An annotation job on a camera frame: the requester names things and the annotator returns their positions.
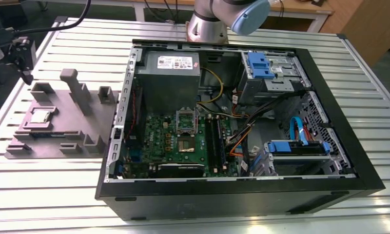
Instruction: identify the silver CPU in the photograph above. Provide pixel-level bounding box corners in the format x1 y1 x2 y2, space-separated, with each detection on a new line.
29 108 56 123

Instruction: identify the metal socket cover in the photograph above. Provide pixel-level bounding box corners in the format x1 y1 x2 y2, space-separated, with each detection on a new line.
175 107 199 135

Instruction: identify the CPU socket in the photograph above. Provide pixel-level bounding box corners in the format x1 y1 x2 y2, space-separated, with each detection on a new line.
177 136 196 153

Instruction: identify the RAM stick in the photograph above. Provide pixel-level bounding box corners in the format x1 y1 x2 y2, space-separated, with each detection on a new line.
31 131 68 138

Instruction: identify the grey parts rack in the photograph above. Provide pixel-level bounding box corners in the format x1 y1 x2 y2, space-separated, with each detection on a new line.
4 69 123 160

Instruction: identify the black case fan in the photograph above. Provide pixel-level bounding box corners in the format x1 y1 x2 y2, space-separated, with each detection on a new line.
129 78 148 132

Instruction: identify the silver power supply unit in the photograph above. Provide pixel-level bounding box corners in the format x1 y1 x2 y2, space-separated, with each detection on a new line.
136 50 203 114

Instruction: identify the green motherboard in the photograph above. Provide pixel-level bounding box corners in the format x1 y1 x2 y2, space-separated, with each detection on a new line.
123 114 241 178

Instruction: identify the black graphics card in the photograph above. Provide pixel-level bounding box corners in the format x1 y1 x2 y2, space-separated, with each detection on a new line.
148 162 207 178

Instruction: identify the blue disk carrier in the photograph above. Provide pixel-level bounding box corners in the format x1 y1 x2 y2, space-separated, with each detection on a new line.
247 52 278 80

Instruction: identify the silver drive cage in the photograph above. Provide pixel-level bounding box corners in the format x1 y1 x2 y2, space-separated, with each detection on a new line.
239 50 313 105
263 140 357 176

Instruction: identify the black PC case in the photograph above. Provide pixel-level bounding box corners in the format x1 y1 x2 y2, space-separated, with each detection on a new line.
95 38 386 221

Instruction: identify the hard disk in blue carrier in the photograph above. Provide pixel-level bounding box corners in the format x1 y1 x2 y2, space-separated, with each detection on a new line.
267 140 332 156

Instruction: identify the wooden cabinet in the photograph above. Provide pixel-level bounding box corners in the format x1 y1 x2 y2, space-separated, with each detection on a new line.
318 0 390 68

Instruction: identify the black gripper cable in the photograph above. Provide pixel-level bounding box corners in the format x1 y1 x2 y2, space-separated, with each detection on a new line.
11 0 92 35

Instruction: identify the yellow wire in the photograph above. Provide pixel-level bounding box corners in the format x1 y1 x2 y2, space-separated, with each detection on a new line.
197 67 224 105

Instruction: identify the multicolour power wire bundle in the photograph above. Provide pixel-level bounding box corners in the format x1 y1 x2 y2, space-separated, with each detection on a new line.
197 103 251 119

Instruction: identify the thick black cable bundle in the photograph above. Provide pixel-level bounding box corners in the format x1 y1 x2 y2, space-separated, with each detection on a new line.
229 90 312 144

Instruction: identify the blue data wire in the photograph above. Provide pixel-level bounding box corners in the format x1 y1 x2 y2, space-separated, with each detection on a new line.
289 116 310 146

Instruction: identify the wooden desk white frame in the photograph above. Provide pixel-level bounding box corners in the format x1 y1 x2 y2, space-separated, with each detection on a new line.
132 0 334 34

